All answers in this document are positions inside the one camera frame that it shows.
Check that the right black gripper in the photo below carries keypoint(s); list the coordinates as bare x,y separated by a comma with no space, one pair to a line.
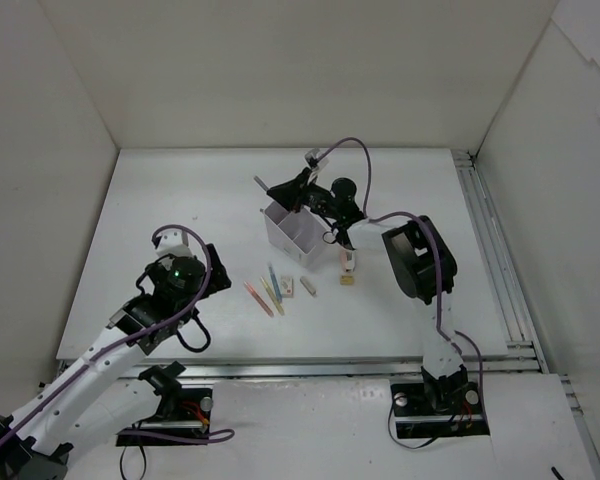
302,187

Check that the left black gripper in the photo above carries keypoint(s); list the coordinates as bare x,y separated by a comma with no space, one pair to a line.
216,270

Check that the white three-compartment organizer box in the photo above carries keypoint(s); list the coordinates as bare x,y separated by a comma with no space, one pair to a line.
297,235

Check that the purple pen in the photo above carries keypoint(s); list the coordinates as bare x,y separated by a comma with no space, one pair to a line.
260,183

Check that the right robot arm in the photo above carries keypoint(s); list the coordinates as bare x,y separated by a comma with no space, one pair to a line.
423,266

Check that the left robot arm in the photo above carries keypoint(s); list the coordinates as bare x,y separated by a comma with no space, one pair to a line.
86,405

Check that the staples box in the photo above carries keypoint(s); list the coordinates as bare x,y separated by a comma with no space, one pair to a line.
286,283

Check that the blue highlighter pen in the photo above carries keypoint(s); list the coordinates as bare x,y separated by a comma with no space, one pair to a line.
274,282

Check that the white eraser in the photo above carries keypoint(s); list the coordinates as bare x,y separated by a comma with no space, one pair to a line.
310,288

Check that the yellow highlighter pen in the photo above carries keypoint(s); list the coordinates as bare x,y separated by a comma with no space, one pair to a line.
270,291

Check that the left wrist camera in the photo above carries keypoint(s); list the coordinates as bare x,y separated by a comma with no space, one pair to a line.
171,241

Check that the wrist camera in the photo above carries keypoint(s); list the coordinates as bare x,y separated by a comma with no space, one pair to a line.
171,241
316,162

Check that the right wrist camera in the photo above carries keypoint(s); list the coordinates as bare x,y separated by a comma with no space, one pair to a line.
316,162

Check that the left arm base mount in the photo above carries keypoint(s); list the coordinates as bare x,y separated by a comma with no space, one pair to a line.
184,410

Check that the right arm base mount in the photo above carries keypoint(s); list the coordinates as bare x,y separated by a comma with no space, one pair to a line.
414,418

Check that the aluminium frame rail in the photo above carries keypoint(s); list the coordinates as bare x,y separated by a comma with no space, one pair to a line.
513,310

